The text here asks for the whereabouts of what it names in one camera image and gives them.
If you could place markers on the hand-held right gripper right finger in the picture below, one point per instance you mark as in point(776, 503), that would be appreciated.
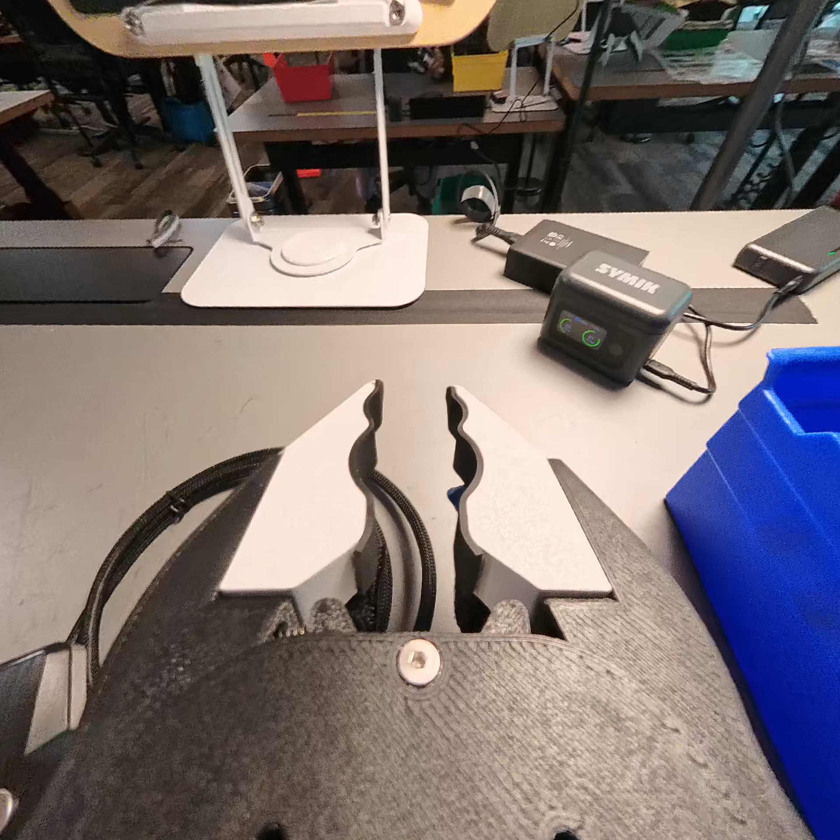
point(531, 525)

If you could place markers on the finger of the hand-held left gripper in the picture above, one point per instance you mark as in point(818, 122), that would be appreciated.
point(62, 689)

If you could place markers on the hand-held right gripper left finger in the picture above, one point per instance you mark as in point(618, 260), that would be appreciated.
point(308, 518)

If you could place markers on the large blue plastic bin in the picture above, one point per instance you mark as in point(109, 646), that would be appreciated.
point(774, 558)

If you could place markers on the grey power bank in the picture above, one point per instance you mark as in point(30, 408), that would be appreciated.
point(617, 295)

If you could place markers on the white stand clear legs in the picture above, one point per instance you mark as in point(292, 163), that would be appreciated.
point(229, 275)

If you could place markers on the black power adapter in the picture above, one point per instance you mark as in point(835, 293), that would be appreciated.
point(558, 243)

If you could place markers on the small silver clip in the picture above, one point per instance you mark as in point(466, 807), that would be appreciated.
point(164, 229)

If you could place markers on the dark grey desk panel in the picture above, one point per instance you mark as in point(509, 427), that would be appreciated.
point(85, 275)

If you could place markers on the background work table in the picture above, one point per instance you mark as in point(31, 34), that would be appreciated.
point(354, 124)
point(689, 79)

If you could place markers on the blue trash bin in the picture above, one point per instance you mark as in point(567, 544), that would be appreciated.
point(187, 121)

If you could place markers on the red plastic bin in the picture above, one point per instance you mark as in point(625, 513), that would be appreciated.
point(302, 79)

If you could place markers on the yellow box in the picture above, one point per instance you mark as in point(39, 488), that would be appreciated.
point(479, 71)

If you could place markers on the black office chair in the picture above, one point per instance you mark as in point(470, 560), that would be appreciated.
point(98, 98)

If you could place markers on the grey light stand pole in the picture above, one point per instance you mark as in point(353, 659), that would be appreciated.
point(754, 98)

